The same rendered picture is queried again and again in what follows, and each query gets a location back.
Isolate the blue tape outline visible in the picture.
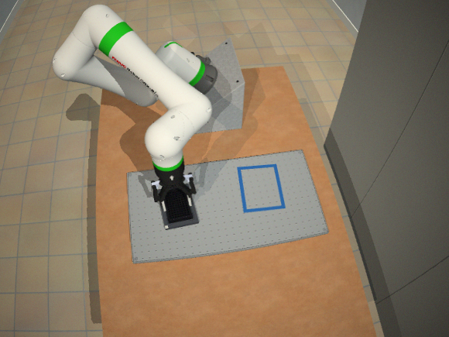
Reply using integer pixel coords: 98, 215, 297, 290
237, 164, 286, 213

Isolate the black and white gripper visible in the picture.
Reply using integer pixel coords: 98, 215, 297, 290
151, 173, 197, 211

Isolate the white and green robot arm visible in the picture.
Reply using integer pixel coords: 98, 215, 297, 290
53, 5, 218, 181

